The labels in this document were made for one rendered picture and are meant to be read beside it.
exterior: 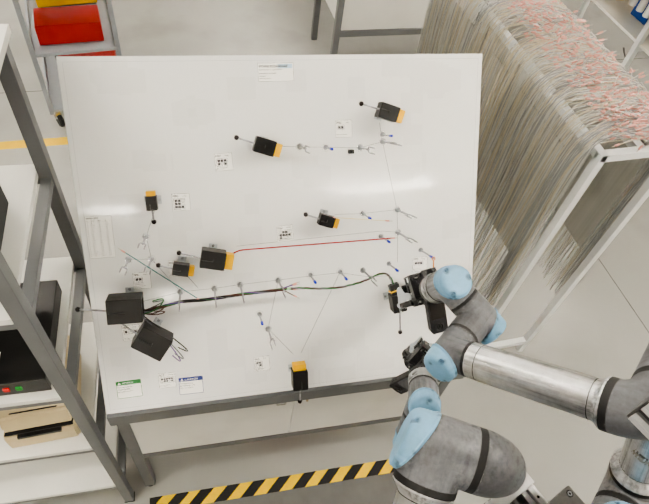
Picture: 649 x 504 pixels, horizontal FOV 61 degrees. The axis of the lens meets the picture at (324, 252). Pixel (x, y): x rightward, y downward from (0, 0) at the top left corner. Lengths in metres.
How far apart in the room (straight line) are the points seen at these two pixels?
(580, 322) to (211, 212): 2.43
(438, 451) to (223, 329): 0.89
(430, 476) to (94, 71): 1.25
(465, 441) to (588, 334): 2.49
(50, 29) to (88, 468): 2.46
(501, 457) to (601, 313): 2.62
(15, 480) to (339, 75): 1.90
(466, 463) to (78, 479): 1.75
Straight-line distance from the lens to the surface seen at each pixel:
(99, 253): 1.67
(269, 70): 1.61
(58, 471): 2.52
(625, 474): 1.42
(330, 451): 2.71
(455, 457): 1.03
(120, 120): 1.61
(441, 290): 1.24
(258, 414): 2.06
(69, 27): 3.78
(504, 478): 1.07
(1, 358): 1.73
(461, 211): 1.82
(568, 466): 3.05
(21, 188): 1.61
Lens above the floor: 2.54
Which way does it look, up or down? 51 degrees down
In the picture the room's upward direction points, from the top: 10 degrees clockwise
